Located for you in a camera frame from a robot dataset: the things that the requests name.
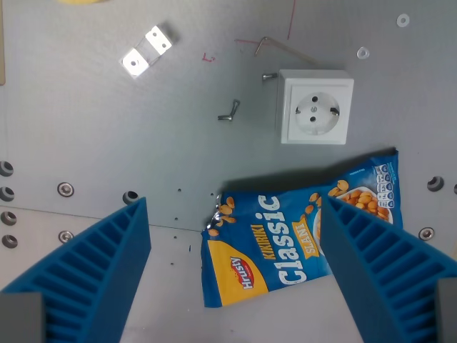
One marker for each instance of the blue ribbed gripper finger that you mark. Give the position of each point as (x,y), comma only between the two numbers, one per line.
(382,271)
(89,271)

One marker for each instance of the countersunk table bolt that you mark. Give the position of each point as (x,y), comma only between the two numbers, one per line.
(426,233)
(65,236)
(65,189)

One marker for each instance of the blue peanut snack bag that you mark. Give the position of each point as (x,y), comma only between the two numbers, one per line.
(278,243)

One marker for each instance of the clear plastic washer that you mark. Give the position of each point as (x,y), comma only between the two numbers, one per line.
(403,20)
(363,53)

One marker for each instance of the metal allen key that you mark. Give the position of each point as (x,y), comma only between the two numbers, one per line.
(282,48)

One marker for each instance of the white wall power socket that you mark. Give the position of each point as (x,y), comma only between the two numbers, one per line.
(314,107)

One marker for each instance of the clear plastic bracket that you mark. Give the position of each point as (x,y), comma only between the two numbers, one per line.
(150,50)

